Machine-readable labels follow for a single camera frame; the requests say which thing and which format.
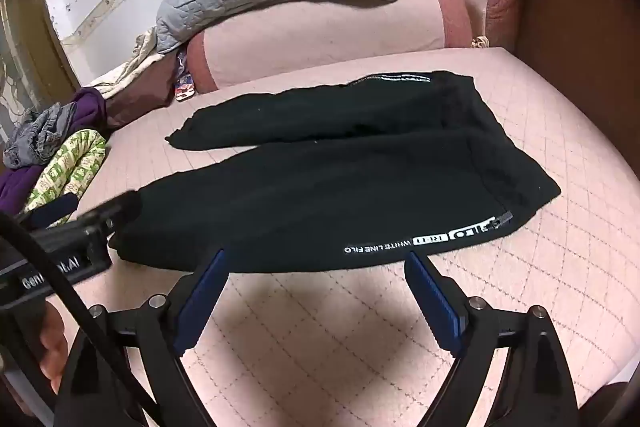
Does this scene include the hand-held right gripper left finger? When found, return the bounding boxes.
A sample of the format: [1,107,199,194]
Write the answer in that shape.
[52,248,232,427]

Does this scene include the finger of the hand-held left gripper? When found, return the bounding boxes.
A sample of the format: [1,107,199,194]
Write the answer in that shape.
[30,189,144,243]

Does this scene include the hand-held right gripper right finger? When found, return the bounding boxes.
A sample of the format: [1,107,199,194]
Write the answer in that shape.
[404,251,581,427]

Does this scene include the black pants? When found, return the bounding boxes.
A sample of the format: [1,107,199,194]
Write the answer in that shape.
[107,70,562,275]

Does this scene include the person's left hand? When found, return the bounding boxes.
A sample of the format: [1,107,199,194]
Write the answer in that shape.
[37,302,69,383]

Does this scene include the green printed cloth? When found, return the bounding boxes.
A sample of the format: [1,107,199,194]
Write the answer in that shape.
[22,129,108,212]

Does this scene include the grey denim cloth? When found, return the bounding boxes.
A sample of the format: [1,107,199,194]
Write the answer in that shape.
[4,103,78,168]

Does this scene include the purple cloth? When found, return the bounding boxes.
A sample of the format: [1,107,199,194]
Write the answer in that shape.
[0,87,108,212]

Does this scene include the pink quilted sofa bed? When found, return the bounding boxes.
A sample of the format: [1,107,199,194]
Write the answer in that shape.
[30,47,640,427]

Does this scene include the colourful small packet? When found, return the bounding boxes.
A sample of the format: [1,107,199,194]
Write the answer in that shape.
[172,49,197,102]

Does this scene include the cream cloth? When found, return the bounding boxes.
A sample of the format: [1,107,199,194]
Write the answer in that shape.
[87,27,161,98]

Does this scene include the dark brown cloth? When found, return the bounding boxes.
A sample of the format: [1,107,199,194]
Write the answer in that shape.
[577,379,640,427]

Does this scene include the pink bolster cushion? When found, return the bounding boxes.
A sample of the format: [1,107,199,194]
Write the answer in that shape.
[187,0,473,95]

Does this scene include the brown sofa backrest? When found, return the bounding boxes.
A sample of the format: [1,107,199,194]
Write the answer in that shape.
[462,0,640,168]

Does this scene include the black cable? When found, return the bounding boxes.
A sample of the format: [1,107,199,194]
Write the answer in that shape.
[0,211,166,427]

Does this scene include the wooden door frame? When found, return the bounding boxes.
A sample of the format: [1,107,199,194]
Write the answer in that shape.
[15,0,81,92]

